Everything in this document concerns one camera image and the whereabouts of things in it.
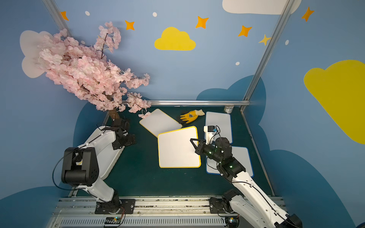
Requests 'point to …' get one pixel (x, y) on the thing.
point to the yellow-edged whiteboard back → (158, 122)
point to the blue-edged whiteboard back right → (222, 123)
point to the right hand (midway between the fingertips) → (193, 138)
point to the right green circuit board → (232, 222)
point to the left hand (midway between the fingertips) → (128, 141)
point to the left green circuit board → (112, 220)
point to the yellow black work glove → (190, 116)
